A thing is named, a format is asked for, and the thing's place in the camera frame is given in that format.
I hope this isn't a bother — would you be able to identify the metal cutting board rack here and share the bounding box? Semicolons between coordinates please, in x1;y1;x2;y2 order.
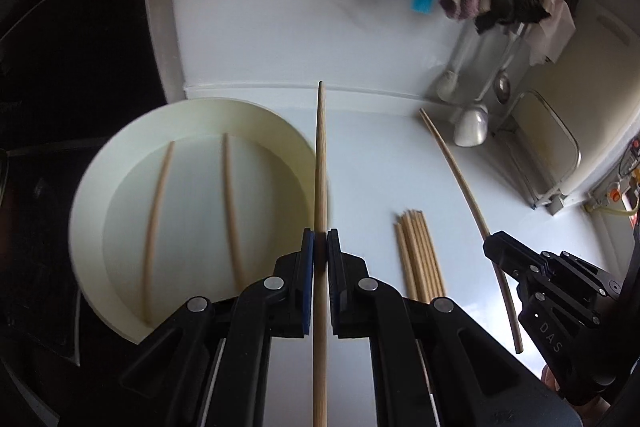
504;89;584;215

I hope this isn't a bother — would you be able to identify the steel spatula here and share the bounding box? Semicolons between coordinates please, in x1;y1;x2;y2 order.
452;27;518;148

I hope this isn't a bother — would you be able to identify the long thin wooden chopstick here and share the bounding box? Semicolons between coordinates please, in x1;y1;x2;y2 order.
419;108;524;354

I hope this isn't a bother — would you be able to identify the steel ladle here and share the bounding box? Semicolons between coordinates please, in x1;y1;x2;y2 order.
492;32;517;104

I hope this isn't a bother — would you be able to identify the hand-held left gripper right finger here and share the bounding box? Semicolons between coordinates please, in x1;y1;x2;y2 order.
326;229;582;427

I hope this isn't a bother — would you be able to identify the bundle of wooden chopsticks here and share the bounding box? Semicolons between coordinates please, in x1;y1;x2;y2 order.
394;208;447;304

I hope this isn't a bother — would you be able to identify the cream cutting board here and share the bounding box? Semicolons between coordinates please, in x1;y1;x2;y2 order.
517;52;640;200

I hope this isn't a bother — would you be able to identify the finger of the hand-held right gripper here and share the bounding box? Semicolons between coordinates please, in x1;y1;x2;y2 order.
482;231;622;304
519;279;602;332

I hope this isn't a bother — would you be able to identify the yellow hose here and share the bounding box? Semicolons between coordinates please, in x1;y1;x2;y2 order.
586;199;640;219

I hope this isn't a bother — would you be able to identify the beige hanging cloth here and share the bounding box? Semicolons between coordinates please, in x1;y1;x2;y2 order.
520;0;577;68

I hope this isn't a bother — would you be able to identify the white round bowl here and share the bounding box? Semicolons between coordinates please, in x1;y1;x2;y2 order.
68;97;332;347

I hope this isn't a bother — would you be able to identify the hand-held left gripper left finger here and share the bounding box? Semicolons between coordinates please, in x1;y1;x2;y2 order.
120;229;317;427

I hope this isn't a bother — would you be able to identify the black stove top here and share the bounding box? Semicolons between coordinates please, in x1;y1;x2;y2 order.
0;0;168;427

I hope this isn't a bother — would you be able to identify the person's right hand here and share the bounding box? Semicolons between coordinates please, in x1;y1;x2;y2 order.
540;364;613;418

